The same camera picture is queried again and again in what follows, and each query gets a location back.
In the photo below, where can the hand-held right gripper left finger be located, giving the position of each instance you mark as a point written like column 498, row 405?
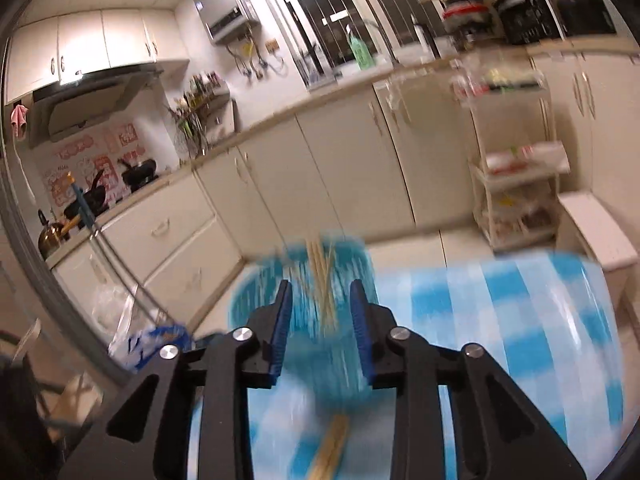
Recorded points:
column 282, row 325

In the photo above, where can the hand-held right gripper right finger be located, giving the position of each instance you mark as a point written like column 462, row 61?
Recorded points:
column 361, row 330

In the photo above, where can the bundle of wooden chopsticks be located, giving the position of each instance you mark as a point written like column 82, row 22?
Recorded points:
column 322, row 280

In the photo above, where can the blue printed bag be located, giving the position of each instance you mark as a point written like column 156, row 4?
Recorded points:
column 150, row 340

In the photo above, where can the blue white checkered tablecloth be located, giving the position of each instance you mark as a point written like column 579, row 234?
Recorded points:
column 500, row 335

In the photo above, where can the cream base cabinets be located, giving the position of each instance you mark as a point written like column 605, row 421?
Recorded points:
column 350, row 160

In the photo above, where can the black wok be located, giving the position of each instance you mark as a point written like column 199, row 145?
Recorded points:
column 140, row 172

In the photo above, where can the white storage trolley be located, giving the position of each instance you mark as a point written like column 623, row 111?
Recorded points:
column 515, row 176

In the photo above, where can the black frying pan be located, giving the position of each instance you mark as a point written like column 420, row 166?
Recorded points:
column 87, row 200

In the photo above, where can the red white plastic bag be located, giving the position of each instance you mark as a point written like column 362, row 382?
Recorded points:
column 530, row 157

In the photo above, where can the bronze kettle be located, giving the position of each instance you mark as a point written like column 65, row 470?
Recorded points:
column 52, row 237

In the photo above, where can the green soap bottle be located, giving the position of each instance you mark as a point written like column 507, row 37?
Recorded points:
column 362, row 52

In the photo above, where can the clear plastic food bag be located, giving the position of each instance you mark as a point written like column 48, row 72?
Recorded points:
column 495, row 77

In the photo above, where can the range hood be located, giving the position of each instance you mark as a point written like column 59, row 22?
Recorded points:
column 90, row 105

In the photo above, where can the barred kitchen window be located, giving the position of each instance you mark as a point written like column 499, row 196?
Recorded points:
column 310, row 10

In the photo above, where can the pink hanging cloth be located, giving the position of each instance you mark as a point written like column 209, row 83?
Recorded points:
column 20, row 120

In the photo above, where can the stack of pans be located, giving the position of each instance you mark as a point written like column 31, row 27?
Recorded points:
column 465, row 10

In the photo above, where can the black toaster oven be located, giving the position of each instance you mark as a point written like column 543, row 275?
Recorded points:
column 530, row 15

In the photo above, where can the wall utensil rack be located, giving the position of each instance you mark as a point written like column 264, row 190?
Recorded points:
column 200, row 110

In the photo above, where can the pink wall stickers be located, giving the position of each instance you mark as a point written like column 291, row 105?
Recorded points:
column 90, row 160

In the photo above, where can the silver wall water heater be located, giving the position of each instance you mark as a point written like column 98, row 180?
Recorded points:
column 225, row 5

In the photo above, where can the cream wall cabinets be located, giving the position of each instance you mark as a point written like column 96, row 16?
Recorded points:
column 80, row 40

